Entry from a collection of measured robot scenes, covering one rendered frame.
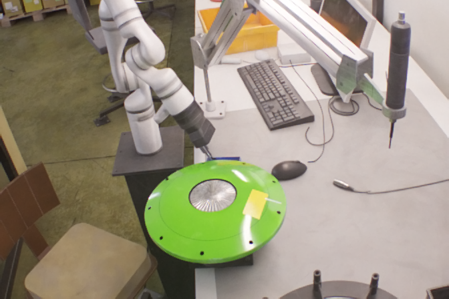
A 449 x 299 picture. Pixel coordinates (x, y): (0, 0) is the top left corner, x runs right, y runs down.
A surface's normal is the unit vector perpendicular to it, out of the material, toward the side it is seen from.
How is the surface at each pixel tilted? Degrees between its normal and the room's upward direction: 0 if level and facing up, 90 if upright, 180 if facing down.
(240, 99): 0
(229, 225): 14
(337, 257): 0
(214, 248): 24
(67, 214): 0
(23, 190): 90
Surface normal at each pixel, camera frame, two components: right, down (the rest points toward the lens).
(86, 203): -0.11, -0.82
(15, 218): 0.93, 0.12
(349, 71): -0.83, 0.39
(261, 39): 0.19, 0.60
